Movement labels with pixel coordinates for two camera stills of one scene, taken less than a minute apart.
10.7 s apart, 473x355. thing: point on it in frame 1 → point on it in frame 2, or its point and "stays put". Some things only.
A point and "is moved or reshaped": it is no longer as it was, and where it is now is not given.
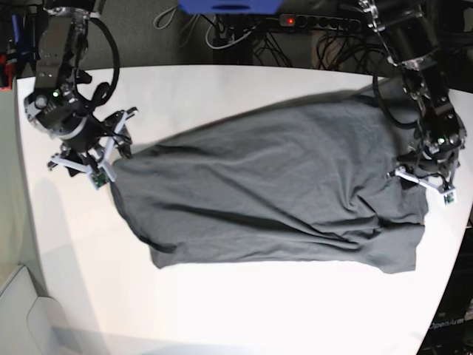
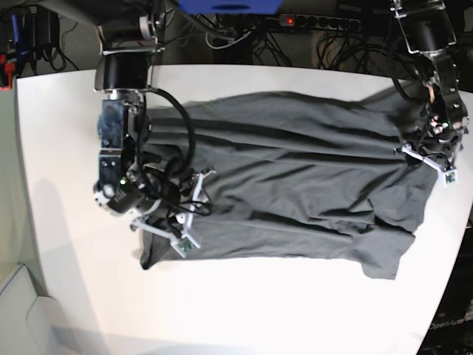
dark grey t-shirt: [315, 180] is moved or reshaped
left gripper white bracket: [125, 148] → [181, 244]
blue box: [230, 7] stays put
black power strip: [319, 21] stays put
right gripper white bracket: [449, 193] → [449, 174]
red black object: [7, 74] stays put
